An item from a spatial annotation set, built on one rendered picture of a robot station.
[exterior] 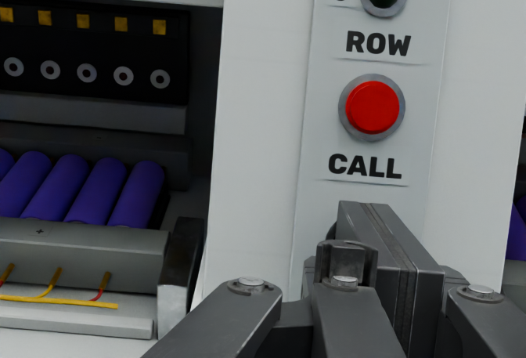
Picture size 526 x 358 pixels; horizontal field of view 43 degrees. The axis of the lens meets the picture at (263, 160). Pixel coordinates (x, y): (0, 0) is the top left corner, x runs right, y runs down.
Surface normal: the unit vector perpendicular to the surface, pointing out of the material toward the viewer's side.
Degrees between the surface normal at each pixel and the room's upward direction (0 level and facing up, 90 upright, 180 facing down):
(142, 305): 20
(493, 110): 90
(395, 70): 90
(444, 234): 90
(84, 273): 109
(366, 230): 0
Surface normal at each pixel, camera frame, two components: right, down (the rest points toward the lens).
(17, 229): 0.07, -0.89
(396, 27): -0.02, 0.13
